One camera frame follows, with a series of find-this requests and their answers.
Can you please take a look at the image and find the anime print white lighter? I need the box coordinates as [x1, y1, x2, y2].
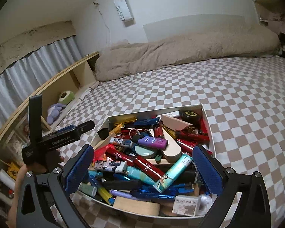
[94, 161, 127, 173]

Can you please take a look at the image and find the purple pink gradient lighter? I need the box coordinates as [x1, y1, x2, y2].
[131, 135, 168, 150]

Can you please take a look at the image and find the teal printed lighter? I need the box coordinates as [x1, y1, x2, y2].
[153, 153, 193, 194]

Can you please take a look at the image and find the wooden half-round block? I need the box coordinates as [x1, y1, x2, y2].
[161, 115, 192, 130]

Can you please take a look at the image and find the mint green lighter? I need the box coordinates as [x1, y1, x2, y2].
[78, 183, 97, 197]

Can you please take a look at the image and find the shiny blue lighter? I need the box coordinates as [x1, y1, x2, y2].
[133, 117, 160, 127]

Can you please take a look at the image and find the person left hand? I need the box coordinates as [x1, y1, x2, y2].
[8, 155, 65, 228]

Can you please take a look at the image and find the purple plush toy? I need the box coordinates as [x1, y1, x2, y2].
[47, 103, 66, 125]

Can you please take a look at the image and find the green avocado plush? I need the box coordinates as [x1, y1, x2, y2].
[58, 91, 75, 105]

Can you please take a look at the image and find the wooden bedside shelf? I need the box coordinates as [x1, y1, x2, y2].
[0, 51, 100, 162]

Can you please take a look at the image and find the light blue curtain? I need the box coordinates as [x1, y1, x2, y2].
[0, 36, 82, 128]

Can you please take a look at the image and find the uv gel polish box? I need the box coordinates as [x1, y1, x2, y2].
[172, 195, 200, 217]

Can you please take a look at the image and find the white cardboard shoe box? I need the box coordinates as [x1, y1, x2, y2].
[71, 103, 217, 226]

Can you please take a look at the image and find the beige oval case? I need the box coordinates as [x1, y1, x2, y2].
[113, 197, 161, 216]

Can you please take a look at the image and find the beige quilted duvet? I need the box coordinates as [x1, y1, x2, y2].
[95, 24, 281, 82]

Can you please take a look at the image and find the beige curtain valance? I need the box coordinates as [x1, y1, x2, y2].
[0, 21, 75, 74]

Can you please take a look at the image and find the checkered bed sheet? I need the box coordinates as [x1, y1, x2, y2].
[59, 56, 285, 227]

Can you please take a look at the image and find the white hanging tissue pouch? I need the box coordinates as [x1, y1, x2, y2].
[113, 0, 136, 27]

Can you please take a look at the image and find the white headboard panel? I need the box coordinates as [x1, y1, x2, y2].
[143, 14, 245, 42]

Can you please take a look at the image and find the pink clothes pile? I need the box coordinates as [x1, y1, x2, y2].
[263, 12, 285, 35]

